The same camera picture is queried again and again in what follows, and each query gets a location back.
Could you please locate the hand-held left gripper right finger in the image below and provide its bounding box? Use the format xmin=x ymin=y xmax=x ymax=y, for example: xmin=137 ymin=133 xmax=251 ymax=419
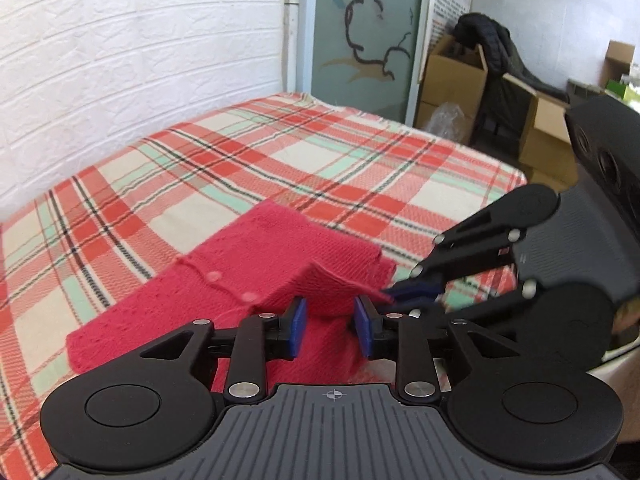
xmin=352 ymin=295 xmax=511 ymax=404

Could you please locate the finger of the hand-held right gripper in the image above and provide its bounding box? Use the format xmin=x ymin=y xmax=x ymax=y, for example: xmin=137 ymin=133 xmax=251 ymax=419
xmin=395 ymin=280 xmax=541 ymax=341
xmin=382 ymin=195 xmax=526 ymax=303

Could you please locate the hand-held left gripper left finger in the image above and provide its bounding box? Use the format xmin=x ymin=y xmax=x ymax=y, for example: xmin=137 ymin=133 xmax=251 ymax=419
xmin=140 ymin=296 xmax=308 ymax=405

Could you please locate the red knitted sweater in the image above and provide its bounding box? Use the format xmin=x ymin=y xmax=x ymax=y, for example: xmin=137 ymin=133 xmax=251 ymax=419
xmin=66 ymin=198 xmax=396 ymax=391

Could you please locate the wide open cardboard box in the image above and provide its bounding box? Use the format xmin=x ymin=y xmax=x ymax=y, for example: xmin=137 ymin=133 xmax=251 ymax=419
xmin=502 ymin=72 xmax=581 ymax=186

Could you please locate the red plaid blanket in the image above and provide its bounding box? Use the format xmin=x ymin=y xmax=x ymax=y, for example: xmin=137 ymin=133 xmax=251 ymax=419
xmin=0 ymin=91 xmax=531 ymax=480

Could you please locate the clear plastic bag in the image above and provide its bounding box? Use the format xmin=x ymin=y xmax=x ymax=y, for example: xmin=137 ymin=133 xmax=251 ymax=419
xmin=425 ymin=102 xmax=469 ymax=144

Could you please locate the small pale cardboard box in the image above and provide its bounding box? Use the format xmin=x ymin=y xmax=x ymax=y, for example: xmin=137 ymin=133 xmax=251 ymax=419
xmin=602 ymin=40 xmax=639 ymax=92

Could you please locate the tall open cardboard box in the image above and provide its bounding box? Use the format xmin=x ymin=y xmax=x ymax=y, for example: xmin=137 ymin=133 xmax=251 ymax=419
xmin=415 ymin=35 xmax=489 ymax=147

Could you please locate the grey painted door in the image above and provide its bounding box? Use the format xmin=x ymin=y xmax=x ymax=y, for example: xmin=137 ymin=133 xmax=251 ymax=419
xmin=310 ymin=0 xmax=426 ymax=126

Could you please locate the black jacket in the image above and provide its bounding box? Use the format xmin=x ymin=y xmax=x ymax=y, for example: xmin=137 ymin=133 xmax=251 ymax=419
xmin=452 ymin=12 xmax=571 ymax=106

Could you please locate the green white wall poster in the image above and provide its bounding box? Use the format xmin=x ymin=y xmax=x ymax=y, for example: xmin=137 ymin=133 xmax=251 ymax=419
xmin=427 ymin=0 xmax=476 ymax=56

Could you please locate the white wall conduit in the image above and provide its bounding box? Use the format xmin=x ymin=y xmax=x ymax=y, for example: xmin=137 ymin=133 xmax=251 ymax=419
xmin=282 ymin=0 xmax=302 ymax=96

